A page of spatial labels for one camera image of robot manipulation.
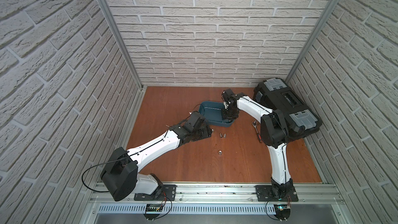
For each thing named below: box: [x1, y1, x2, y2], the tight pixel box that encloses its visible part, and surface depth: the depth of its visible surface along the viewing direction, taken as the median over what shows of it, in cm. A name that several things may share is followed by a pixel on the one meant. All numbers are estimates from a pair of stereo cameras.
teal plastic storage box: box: [198, 100, 235, 128], surface depth 100 cm
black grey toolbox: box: [253, 77, 323, 140], surface depth 90 cm
